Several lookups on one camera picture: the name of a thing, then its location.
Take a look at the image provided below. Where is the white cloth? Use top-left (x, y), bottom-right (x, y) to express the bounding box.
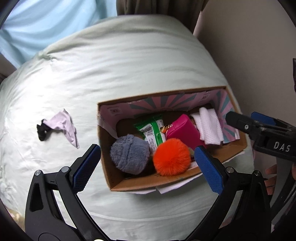
top-left (190, 107), bottom-right (224, 146)

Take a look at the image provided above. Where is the magenta zipper pouch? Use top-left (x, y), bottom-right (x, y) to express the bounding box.
top-left (166, 114), bottom-right (206, 150)

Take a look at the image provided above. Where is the black small fabric item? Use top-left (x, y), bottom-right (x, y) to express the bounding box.
top-left (37, 120), bottom-right (51, 141)

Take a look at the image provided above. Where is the orange fluffy pom-pom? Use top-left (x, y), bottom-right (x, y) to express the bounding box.
top-left (152, 138), bottom-right (191, 176)

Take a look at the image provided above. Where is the lilac microfibre cleaning cloth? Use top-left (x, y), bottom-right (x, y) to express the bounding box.
top-left (43, 109), bottom-right (80, 149)

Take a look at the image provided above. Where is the grey fluffy plush sock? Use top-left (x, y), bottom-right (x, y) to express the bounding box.
top-left (110, 134), bottom-right (151, 175)

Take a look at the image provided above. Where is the person's right hand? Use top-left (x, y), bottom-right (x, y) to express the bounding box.
top-left (264, 164), bottom-right (278, 195)

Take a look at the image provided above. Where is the green snack packet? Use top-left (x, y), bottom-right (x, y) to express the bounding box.
top-left (133, 114), bottom-right (166, 155)

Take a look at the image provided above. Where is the cardboard box pink interior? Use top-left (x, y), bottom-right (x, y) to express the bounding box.
top-left (98, 86), bottom-right (247, 192)

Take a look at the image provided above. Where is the brown curtain right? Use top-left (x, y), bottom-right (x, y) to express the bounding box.
top-left (116, 0), bottom-right (208, 32)

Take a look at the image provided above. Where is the beige curtain left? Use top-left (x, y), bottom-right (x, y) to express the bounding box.
top-left (0, 53), bottom-right (16, 83)

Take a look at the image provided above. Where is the light blue hanging sheet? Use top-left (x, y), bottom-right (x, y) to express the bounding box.
top-left (1, 0), bottom-right (117, 68)

